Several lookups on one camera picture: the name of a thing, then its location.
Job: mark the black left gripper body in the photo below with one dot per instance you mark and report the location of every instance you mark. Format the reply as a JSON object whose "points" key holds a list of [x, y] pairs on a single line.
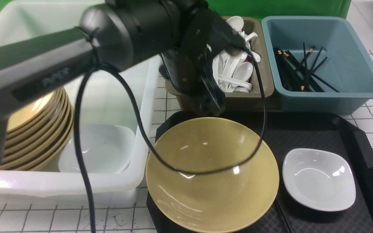
{"points": [[204, 34]]}

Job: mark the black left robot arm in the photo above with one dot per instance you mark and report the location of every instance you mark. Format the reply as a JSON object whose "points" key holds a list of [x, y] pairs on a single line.
{"points": [[115, 36]]}

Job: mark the pile of white spoons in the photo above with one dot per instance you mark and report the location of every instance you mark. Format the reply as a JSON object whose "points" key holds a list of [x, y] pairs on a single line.
{"points": [[233, 73]]}

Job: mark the black plastic serving tray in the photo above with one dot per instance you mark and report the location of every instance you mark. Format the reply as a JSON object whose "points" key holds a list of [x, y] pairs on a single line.
{"points": [[287, 131]]}

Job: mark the small white sauce dish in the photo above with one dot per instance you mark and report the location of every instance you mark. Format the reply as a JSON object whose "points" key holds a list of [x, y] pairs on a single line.
{"points": [[319, 180]]}

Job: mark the stack of tan bowls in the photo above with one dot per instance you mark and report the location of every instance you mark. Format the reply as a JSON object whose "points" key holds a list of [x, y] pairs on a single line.
{"points": [[31, 147]]}

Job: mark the large white plastic tub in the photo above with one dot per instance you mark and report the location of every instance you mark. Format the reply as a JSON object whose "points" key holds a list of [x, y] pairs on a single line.
{"points": [[104, 102]]}

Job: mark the pile of black chopsticks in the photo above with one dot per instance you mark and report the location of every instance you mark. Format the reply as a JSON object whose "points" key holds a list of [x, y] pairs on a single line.
{"points": [[297, 76]]}

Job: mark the white dish in tub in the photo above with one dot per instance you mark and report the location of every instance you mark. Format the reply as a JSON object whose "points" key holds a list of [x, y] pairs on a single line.
{"points": [[106, 148]]}

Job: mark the blue chopstick bin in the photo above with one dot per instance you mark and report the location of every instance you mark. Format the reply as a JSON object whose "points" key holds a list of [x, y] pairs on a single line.
{"points": [[346, 75]]}

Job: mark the tan noodle bowl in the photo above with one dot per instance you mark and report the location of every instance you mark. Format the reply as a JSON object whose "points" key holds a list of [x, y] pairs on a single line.
{"points": [[212, 193]]}

